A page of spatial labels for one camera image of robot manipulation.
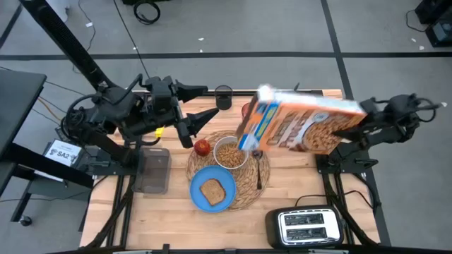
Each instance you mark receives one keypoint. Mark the black desk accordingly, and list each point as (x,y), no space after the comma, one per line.
(17,98)

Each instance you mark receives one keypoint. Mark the round woven placemat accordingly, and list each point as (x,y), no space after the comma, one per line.
(247,183)

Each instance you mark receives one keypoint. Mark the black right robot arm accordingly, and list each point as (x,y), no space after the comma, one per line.
(399,116)

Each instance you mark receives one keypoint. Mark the black table clamp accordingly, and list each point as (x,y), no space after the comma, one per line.
(296,87)

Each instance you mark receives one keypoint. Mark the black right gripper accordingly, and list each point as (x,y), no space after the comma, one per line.
(370,128)

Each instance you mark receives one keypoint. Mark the white SA2 label sheet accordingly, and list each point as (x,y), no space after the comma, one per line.
(61,153)

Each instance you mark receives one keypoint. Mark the brown toast slice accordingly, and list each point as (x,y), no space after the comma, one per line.
(212,192)

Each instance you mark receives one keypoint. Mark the black camera stand pole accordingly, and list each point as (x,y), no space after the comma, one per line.
(70,46)

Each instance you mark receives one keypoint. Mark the black and silver toaster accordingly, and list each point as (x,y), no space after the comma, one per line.
(275,225)

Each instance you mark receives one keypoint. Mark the white bowl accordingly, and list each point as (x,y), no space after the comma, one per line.
(214,153)

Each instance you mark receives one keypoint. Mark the brown cereal pile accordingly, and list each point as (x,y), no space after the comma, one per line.
(229,155)

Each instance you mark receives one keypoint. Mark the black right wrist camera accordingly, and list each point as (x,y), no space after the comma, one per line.
(369,106)

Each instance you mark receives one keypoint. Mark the orange cereal box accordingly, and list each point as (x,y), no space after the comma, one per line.
(300,123)

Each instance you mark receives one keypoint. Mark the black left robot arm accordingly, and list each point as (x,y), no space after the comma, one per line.
(116,106)

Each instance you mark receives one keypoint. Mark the black spoon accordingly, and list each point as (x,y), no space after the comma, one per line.
(258,176)

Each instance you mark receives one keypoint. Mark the black mesh cup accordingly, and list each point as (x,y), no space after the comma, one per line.
(223,102)

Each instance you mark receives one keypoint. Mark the black floor equipment box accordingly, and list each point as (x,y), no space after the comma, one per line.
(438,31)

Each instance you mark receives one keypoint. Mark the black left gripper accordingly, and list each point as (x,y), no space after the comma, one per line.
(166,109)

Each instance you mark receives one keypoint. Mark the clear grey plastic bin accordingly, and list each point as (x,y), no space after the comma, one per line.
(153,173)

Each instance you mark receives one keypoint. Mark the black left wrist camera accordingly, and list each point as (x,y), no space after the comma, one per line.
(159,84)

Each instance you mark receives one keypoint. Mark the red plastic tumbler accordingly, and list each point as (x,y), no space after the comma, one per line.
(245,110)

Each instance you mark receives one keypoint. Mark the black metal table frame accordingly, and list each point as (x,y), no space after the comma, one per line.
(243,93)

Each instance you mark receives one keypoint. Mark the black caster wheel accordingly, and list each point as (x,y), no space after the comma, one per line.
(25,221)

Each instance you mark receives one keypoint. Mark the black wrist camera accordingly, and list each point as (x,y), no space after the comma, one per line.
(369,106)
(159,84)

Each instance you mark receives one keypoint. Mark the blue plate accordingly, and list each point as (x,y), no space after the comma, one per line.
(197,180)

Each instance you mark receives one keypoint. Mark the red apple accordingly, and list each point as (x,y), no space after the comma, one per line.
(202,148)

